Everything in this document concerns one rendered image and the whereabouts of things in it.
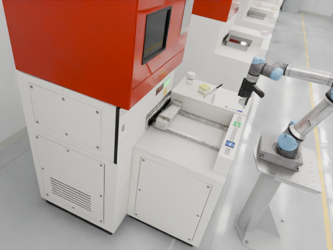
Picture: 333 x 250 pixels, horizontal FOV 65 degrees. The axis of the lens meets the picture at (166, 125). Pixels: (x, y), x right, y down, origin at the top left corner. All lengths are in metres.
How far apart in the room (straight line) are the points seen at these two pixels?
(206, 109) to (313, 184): 0.90
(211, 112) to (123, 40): 1.12
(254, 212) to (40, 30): 1.96
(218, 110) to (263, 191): 0.70
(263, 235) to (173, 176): 1.14
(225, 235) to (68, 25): 1.97
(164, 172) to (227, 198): 1.09
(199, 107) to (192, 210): 0.79
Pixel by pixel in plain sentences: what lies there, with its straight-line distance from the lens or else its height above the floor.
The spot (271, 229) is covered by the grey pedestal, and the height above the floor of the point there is 0.07.
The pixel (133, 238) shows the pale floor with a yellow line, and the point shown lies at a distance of 2.29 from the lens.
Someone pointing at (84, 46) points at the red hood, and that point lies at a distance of 1.35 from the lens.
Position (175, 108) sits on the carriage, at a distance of 2.08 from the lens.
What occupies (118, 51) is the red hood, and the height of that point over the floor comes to 1.52.
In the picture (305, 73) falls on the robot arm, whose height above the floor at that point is 1.44.
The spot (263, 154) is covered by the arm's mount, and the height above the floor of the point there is 0.86.
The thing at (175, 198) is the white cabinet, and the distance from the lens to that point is 1.90.
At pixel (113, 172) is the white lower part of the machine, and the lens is 1.69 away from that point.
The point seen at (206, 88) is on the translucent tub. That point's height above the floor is 1.03.
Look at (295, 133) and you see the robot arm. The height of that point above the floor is 1.14.
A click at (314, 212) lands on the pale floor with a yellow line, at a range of 3.09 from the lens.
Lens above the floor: 1.97
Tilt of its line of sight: 35 degrees down
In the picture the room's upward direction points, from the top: 10 degrees clockwise
